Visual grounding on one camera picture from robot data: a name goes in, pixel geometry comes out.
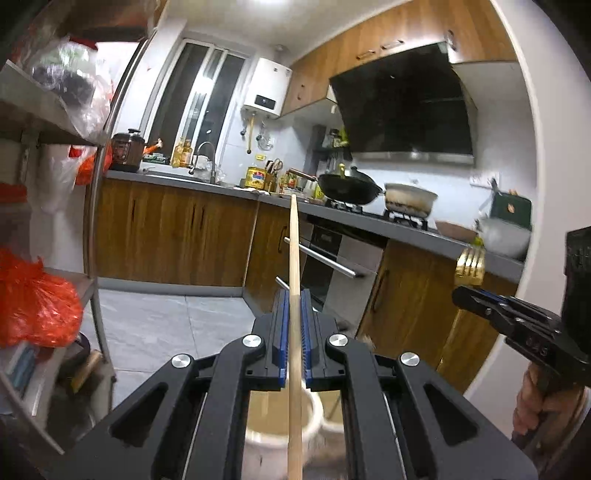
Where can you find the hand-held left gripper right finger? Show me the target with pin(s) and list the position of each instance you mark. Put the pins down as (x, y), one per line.
(308, 341)

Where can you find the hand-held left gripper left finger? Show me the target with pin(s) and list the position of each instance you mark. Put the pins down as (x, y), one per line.
(282, 341)

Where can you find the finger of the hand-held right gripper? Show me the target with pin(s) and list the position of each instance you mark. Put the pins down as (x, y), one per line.
(517, 323)
(475, 294)

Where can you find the gold fork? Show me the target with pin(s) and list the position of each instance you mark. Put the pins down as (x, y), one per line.
(469, 267)

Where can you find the small white ceramic jar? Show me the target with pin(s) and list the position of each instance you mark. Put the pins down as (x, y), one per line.
(331, 415)

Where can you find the wooden chopstick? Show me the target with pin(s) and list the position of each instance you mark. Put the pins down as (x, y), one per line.
(294, 258)

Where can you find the large white ceramic jar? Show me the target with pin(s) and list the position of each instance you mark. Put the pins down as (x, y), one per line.
(272, 429)

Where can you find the person's right hand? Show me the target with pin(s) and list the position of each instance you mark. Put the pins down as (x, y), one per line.
(531, 406)

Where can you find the white bowl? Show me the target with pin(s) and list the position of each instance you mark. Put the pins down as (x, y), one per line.
(505, 237)

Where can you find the green box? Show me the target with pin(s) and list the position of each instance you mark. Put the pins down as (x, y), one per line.
(510, 210)

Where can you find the built-in oven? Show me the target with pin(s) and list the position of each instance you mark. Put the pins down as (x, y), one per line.
(360, 258)

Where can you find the white cooking pot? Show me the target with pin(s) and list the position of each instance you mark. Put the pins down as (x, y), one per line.
(408, 198)

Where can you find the wooden base cabinet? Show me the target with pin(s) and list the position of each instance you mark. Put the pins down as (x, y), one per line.
(175, 235)

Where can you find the black wok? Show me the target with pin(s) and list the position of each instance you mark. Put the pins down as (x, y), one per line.
(346, 187)

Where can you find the utensil holder with scissors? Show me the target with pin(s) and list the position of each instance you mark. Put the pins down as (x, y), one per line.
(273, 177)

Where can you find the yellow oil container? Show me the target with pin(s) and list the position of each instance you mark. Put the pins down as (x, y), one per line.
(255, 177)

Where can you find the metal faucet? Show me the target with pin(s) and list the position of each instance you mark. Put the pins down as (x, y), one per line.
(211, 159)

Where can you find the black range hood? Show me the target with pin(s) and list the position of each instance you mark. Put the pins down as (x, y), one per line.
(406, 106)

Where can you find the amber glass bottle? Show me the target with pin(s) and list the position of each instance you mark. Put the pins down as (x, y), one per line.
(182, 154)

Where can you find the dark red pressure cooker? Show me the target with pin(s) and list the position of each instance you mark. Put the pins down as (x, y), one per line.
(125, 152)

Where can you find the large red plastic bag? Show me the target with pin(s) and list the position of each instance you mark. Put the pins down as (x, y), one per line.
(37, 304)

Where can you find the white water heater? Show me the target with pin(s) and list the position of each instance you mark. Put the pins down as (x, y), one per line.
(267, 87)

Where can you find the kitchen window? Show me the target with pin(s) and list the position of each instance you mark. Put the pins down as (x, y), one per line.
(194, 101)

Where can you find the small red plastic bag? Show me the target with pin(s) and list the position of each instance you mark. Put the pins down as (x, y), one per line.
(90, 166)

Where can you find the white plastic bag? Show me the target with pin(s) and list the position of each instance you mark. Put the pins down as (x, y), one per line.
(55, 180)

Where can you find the red container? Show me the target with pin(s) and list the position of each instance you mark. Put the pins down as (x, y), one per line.
(11, 193)

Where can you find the clear plastic bag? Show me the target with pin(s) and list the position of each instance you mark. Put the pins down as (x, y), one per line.
(78, 87)

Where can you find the metal shelf rack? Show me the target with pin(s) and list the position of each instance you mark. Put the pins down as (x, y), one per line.
(41, 110)

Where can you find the wall outlet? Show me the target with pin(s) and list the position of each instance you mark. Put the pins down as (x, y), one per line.
(484, 180)

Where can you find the wooden wall cabinet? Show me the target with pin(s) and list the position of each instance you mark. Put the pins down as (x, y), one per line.
(369, 32)

